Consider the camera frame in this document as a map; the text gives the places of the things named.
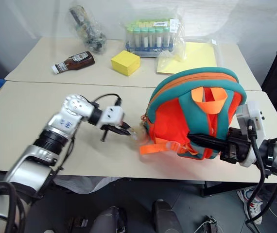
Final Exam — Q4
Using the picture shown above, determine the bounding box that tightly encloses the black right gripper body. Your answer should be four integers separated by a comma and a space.
219, 127, 252, 165

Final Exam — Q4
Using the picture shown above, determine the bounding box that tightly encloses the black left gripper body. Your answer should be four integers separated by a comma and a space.
100, 123, 125, 142

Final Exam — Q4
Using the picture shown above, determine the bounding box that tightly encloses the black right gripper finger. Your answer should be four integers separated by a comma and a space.
186, 133, 230, 152

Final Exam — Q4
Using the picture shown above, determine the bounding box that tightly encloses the orange and teal backpack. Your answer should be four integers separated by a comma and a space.
138, 67, 247, 162

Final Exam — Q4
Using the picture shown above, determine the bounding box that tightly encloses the white sneaker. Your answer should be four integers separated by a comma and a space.
237, 186, 264, 225

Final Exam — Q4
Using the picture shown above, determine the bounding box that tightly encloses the yellow foam block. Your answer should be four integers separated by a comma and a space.
111, 50, 141, 77

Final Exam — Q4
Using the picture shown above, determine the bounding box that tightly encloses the white plastic bag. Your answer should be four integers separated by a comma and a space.
52, 175, 122, 195

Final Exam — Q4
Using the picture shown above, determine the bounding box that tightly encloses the brown sauce bottle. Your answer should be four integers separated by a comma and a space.
51, 50, 96, 75

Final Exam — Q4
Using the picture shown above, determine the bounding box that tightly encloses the yellow paper in clear sleeve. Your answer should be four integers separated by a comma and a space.
156, 40, 221, 75

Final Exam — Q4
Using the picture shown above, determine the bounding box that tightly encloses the dark rounded shape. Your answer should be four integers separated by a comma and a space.
152, 199, 183, 233
89, 206, 127, 233

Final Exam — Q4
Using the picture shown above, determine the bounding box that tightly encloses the blue rack of test tubes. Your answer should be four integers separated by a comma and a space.
124, 19, 175, 58

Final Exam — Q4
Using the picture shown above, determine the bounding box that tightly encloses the clear plastic bag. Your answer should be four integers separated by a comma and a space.
121, 7, 190, 64

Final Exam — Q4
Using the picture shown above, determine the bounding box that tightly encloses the clear bag of items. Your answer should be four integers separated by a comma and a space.
68, 4, 108, 54

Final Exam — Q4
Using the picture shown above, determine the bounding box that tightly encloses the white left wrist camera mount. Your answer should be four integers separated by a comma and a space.
99, 105, 125, 129

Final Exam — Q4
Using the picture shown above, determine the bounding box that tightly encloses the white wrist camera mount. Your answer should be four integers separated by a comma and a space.
235, 101, 268, 168
99, 105, 125, 129

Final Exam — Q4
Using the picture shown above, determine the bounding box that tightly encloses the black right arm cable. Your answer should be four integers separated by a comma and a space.
244, 118, 277, 233

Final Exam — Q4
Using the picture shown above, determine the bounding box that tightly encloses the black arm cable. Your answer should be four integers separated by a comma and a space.
89, 93, 123, 107
244, 118, 277, 233

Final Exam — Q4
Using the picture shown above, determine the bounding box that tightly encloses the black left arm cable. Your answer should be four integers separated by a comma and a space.
89, 93, 123, 107

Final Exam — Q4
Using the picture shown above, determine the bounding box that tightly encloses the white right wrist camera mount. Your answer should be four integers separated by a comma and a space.
235, 101, 268, 168

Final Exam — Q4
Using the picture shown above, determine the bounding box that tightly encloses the black table frame bar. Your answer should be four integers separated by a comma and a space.
200, 181, 258, 198

